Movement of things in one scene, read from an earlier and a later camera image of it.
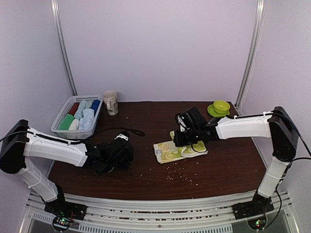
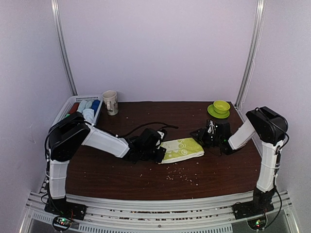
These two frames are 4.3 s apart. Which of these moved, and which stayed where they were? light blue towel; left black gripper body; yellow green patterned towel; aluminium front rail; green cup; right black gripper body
Moved: left black gripper body; right black gripper body
Stayed: green cup; aluminium front rail; yellow green patterned towel; light blue towel
